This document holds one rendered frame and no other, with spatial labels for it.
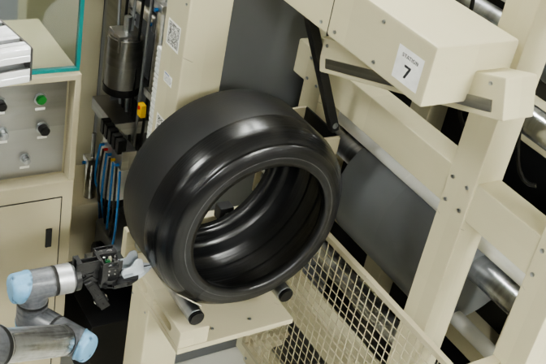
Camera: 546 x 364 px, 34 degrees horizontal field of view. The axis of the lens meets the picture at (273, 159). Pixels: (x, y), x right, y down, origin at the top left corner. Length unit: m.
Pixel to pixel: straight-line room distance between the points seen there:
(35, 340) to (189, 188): 0.49
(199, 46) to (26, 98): 0.60
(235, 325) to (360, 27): 0.92
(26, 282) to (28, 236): 0.74
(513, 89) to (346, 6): 0.45
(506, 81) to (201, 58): 0.83
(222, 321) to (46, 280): 0.57
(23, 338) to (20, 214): 0.92
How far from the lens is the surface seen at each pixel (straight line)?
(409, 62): 2.00
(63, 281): 2.22
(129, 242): 2.60
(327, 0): 2.23
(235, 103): 2.24
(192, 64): 2.38
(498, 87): 2.00
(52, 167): 2.86
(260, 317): 2.58
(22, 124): 2.75
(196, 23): 2.33
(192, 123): 2.20
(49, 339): 2.09
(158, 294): 2.50
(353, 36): 2.15
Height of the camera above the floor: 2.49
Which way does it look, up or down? 31 degrees down
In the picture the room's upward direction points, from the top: 12 degrees clockwise
